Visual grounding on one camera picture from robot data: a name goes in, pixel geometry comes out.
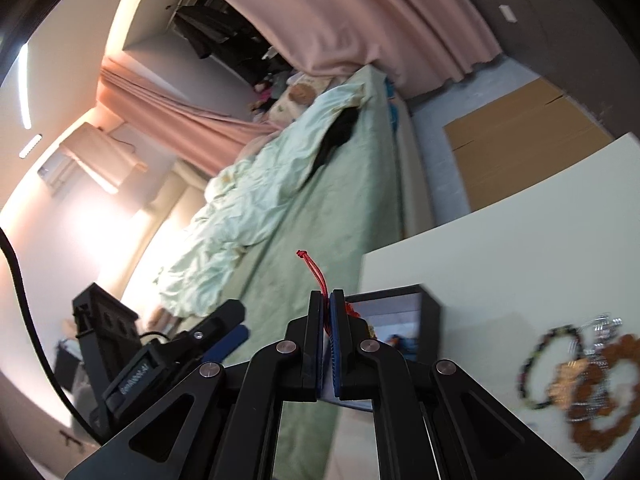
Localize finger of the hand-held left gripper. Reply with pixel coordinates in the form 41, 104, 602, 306
170, 299, 249, 364

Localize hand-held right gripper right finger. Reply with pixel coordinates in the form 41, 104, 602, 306
328, 289, 587, 480

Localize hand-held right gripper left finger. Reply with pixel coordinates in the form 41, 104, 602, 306
65, 290, 329, 480

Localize red cord bracelet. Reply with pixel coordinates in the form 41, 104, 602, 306
296, 250, 361, 337

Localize black jewelry box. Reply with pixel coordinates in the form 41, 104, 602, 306
327, 284, 443, 414

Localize light green quilt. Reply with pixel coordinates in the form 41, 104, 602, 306
154, 82, 372, 319

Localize bed with green sheet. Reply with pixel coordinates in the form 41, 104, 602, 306
165, 62, 437, 480

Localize white air conditioner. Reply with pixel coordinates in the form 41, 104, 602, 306
37, 152, 82, 197

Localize beige cloth cover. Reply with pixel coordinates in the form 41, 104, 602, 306
60, 122, 149, 196

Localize black garment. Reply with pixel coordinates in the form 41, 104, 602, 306
300, 104, 362, 192

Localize short ceiling light strip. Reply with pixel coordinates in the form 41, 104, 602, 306
20, 133, 44, 159

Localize patterned pillow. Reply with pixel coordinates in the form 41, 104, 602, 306
265, 72, 332, 127

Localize flat brown cardboard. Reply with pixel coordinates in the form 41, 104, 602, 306
443, 77, 616, 214

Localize black hanging clothes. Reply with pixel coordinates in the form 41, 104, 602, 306
172, 4, 267, 86

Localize long ceiling light strip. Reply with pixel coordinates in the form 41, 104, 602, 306
18, 42, 32, 130

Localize large pink curtain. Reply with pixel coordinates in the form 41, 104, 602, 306
165, 0, 504, 102

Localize black cable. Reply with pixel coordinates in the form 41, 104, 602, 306
0, 227, 104, 447

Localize dark multicolour beaded bracelet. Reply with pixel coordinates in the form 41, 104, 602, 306
517, 325, 584, 409

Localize orange gold bead bracelet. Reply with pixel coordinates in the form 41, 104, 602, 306
547, 362, 587, 405

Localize silver chain bracelet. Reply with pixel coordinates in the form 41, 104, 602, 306
580, 313, 627, 347

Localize brown wooden bead bracelet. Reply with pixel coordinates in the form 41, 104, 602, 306
569, 335, 640, 454

